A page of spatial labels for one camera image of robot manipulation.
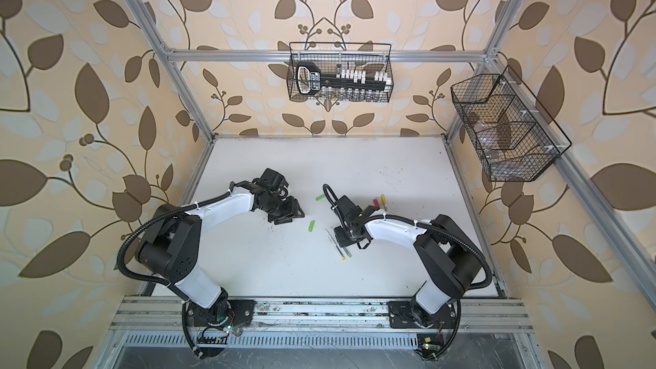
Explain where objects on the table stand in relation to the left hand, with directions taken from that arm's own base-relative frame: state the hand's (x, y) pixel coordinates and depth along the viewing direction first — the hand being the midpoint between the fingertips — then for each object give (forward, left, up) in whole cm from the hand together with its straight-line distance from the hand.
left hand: (297, 213), depth 89 cm
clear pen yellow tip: (-8, -13, -6) cm, 16 cm away
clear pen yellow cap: (+9, -32, -6) cm, 34 cm away
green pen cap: (+11, -7, -6) cm, 14 cm away
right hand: (-6, -17, -6) cm, 19 cm away
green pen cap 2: (-1, -5, -7) cm, 8 cm away
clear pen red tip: (+8, -29, -6) cm, 31 cm away
